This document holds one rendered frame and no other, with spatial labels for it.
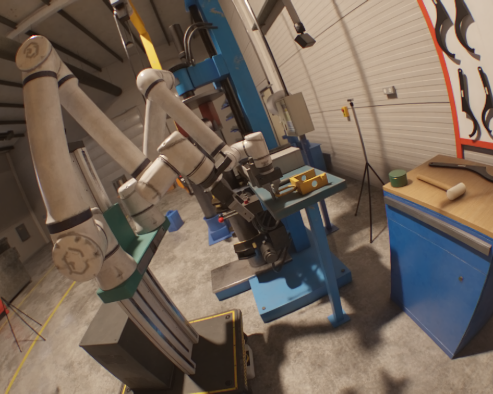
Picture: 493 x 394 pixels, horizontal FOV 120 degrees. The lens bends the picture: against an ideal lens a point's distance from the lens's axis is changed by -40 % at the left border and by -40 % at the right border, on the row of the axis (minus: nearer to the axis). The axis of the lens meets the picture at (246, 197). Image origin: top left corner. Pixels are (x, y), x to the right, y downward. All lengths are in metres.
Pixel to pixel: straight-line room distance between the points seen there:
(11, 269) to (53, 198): 8.30
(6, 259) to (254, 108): 8.48
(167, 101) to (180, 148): 0.44
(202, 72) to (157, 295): 1.71
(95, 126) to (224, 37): 1.53
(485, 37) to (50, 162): 2.34
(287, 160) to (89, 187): 1.24
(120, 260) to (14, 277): 8.15
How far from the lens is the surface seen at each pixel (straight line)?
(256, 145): 1.12
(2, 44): 6.57
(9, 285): 8.80
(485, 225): 1.03
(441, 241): 1.20
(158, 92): 1.12
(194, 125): 1.04
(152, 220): 1.28
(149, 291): 1.45
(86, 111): 0.85
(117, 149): 0.82
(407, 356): 1.69
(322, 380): 1.65
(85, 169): 1.27
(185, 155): 0.68
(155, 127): 1.30
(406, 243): 1.43
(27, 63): 0.79
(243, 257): 2.05
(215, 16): 2.22
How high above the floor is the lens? 1.51
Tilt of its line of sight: 18 degrees down
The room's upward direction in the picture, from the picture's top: 22 degrees counter-clockwise
